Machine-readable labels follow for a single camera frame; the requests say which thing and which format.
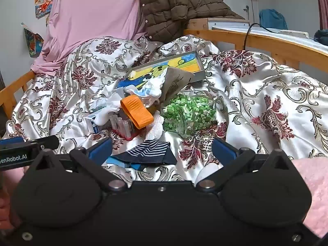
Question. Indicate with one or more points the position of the cartoon painted box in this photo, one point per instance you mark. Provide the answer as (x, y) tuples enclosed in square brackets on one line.
[(184, 64)]

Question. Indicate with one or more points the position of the white door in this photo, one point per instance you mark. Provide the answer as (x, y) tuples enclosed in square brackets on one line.
[(240, 2)]

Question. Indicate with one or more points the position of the navy striped cloth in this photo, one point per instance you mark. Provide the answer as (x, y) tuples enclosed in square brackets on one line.
[(148, 150)]

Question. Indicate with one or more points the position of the light blue cloth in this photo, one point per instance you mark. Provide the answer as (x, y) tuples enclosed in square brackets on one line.
[(115, 162)]

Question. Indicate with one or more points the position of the wooden white panel board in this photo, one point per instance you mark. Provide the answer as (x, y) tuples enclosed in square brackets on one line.
[(197, 23)]

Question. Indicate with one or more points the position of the brown puffer jacket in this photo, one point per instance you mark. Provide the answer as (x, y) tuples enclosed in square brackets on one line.
[(174, 5)]

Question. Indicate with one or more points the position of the teal garment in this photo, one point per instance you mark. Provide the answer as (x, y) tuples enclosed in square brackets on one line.
[(273, 18)]

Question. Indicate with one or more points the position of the clear bag of green bits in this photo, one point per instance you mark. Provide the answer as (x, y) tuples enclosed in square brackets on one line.
[(189, 112)]

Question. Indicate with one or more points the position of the beige burlap pouch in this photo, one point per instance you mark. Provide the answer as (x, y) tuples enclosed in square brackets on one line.
[(176, 82)]

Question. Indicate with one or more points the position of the pink hanging sheet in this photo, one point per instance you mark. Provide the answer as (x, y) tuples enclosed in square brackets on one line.
[(89, 12)]

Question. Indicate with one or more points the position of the orange plastic clip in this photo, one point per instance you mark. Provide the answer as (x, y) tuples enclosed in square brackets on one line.
[(134, 111)]

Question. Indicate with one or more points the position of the clear tube pack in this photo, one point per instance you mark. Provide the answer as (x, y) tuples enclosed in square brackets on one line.
[(123, 126)]

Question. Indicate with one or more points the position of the white mattress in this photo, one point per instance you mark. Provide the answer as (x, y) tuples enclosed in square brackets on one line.
[(256, 32)]

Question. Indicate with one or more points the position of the cartoon wall poster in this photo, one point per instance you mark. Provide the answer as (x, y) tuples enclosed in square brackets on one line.
[(44, 3)]

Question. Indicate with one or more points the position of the colourful paper poster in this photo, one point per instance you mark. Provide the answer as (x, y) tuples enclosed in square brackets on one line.
[(33, 41)]

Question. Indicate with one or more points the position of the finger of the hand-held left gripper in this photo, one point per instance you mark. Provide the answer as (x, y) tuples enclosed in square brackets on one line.
[(43, 142)]

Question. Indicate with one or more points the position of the dark blue cloth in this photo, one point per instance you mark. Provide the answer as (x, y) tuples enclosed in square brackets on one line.
[(321, 35)]

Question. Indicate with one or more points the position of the wooden bed frame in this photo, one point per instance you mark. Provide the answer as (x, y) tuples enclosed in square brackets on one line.
[(269, 46)]

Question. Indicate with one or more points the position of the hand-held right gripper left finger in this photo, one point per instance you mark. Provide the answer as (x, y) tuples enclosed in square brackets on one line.
[(101, 150)]

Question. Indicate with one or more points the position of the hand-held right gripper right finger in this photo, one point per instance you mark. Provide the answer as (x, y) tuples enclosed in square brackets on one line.
[(224, 150)]

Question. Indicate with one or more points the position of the wooden bed rail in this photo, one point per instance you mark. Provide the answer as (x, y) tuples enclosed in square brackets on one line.
[(15, 88)]

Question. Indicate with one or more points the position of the floral satin blanket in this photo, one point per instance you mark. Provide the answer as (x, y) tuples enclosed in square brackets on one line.
[(269, 87)]

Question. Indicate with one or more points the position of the pink fuzzy blanket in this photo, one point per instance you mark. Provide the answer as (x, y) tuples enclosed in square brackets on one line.
[(315, 184)]

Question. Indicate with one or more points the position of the crumpled white tissue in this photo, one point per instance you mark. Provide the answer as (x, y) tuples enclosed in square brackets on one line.
[(107, 105)]

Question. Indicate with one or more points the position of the dark red curtain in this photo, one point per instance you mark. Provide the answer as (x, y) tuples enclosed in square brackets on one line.
[(322, 2)]

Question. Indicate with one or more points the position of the white lace cloth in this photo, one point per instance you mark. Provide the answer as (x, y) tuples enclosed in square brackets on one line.
[(155, 130)]

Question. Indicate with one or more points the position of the small blue white box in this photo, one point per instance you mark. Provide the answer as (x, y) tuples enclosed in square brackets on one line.
[(91, 125)]

